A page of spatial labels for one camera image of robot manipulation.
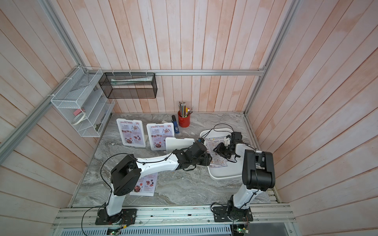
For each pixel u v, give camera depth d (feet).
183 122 3.45
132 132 3.04
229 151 2.67
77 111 2.68
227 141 2.97
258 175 1.56
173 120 3.63
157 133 2.96
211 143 3.27
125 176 1.61
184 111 3.45
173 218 2.40
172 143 2.68
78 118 2.68
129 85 3.42
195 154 2.13
